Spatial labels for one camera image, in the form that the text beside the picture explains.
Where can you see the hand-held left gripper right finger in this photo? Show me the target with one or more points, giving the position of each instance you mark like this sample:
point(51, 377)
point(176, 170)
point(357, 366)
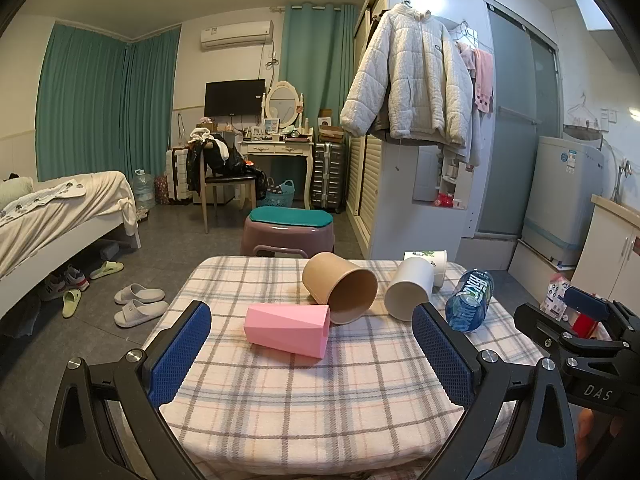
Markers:
point(442, 355)

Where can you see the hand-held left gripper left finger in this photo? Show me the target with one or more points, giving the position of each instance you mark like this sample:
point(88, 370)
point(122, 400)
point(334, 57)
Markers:
point(182, 355)

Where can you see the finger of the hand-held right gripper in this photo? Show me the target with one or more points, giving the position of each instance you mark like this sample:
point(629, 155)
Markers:
point(537, 322)
point(587, 302)

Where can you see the pink faceted cup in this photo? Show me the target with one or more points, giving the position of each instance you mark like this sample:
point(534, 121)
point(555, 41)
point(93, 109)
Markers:
point(280, 327)

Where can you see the white cup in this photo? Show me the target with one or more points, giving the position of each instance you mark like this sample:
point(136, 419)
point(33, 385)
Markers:
point(410, 280)

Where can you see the green printed paper cup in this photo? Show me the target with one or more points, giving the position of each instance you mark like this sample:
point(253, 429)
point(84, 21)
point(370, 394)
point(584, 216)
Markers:
point(440, 265)

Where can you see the brown paper cup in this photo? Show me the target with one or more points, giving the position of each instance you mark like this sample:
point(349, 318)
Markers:
point(320, 275)

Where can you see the person's right hand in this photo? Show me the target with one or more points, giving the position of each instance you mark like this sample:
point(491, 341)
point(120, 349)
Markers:
point(597, 435)

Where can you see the small printed box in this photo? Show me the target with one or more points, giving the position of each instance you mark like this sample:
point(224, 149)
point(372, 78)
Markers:
point(555, 297)

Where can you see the white cabinet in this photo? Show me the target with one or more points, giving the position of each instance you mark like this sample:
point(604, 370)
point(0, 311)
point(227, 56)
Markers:
point(607, 250)

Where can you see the white slipper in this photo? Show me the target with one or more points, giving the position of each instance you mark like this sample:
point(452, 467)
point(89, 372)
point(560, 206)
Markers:
point(137, 293)
point(140, 314)

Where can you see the blue water bottle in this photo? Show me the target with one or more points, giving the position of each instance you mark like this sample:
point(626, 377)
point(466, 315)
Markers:
point(470, 300)

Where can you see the checked tablecloth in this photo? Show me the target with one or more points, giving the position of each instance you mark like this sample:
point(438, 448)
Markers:
point(350, 400)

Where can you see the white washing machine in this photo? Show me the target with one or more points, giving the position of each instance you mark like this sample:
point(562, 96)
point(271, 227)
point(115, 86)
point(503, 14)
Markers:
point(560, 200)

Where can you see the green slipper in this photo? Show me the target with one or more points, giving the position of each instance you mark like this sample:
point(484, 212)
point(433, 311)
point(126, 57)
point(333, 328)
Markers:
point(106, 270)
point(71, 302)

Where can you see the pair of sneakers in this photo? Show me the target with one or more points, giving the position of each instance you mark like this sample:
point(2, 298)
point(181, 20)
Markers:
point(62, 285)

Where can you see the small purple plastic stool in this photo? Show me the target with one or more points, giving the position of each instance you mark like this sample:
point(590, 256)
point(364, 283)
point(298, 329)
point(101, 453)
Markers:
point(277, 249)

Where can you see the stool with teal seat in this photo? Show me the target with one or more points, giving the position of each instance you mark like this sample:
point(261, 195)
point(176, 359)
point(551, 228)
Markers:
point(285, 240)

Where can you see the red packet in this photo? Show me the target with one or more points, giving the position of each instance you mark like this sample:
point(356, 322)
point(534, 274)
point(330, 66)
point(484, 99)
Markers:
point(442, 200)

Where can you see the frosted glass door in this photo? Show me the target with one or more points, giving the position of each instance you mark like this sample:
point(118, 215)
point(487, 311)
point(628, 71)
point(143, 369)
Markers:
point(510, 160)

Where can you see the patterned bag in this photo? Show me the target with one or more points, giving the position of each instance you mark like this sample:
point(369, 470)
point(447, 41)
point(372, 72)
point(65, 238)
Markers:
point(161, 191)

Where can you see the large water jug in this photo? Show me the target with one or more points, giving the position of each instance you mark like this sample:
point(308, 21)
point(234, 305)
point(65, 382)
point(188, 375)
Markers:
point(144, 191)

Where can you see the white bed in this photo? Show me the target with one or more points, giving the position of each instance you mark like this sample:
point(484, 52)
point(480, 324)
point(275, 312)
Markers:
point(30, 280)

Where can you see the white basin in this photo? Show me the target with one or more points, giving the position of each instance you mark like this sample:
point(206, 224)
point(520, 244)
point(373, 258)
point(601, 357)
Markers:
point(582, 132)

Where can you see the green stool cushion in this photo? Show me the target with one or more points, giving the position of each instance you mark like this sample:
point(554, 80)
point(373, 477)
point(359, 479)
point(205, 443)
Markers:
point(290, 216)

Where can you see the wooden chair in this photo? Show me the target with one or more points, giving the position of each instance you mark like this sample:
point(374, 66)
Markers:
point(225, 182)

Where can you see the white suitcase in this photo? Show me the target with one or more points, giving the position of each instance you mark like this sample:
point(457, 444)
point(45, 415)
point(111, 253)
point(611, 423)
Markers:
point(176, 175)

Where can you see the beige bed blanket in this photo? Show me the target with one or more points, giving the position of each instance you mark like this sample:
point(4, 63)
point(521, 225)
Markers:
point(65, 215)

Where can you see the blue laundry basket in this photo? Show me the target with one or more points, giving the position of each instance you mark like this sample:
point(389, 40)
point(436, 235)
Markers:
point(280, 197)

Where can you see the white wardrobe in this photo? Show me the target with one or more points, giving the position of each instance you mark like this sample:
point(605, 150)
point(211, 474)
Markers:
point(367, 185)

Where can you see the black clothes pile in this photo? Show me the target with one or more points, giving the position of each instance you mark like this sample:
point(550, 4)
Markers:
point(222, 160)

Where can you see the silver suitcase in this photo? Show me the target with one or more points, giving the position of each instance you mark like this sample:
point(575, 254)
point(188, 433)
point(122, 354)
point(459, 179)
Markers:
point(327, 177)

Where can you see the white dressing table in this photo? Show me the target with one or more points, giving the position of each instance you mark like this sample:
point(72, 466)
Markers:
point(275, 150)

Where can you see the cardboard box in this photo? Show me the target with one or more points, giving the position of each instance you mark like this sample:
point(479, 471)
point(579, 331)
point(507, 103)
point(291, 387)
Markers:
point(330, 130)

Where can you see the black television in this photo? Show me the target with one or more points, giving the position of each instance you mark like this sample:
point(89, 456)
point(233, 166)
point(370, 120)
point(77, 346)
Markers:
point(234, 97)

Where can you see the wide green curtain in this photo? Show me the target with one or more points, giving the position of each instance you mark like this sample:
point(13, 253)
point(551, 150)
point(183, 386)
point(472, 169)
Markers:
point(100, 105)

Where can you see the oval vanity mirror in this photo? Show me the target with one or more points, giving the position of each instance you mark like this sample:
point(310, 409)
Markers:
point(283, 105)

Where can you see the white padded jacket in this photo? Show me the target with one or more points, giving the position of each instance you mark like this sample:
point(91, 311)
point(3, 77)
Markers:
point(405, 75)

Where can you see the narrow green curtain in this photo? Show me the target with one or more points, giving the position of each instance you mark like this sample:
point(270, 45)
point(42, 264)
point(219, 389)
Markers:
point(315, 70)

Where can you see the white air conditioner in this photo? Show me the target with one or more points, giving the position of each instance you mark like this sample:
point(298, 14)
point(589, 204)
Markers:
point(237, 35)

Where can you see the photo frame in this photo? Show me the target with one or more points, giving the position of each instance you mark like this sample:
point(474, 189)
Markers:
point(271, 126)

